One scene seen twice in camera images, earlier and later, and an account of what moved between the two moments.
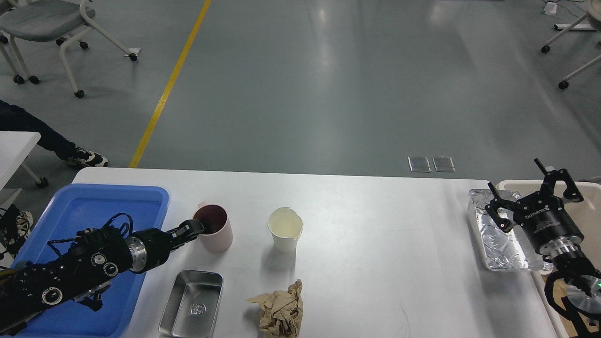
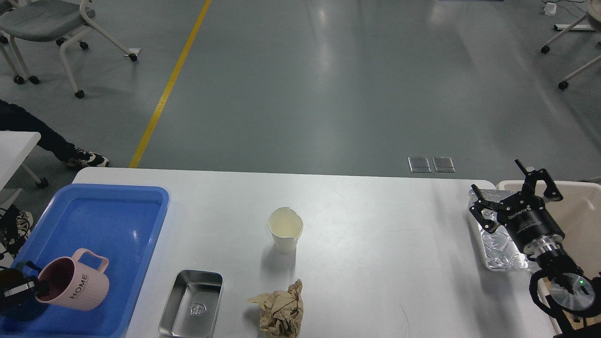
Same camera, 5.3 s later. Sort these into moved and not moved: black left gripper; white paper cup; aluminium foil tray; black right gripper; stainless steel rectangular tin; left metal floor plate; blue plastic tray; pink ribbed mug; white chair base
Moved: black right gripper; pink ribbed mug; black left gripper
Not moved: white chair base; blue plastic tray; aluminium foil tray; stainless steel rectangular tin; white paper cup; left metal floor plate
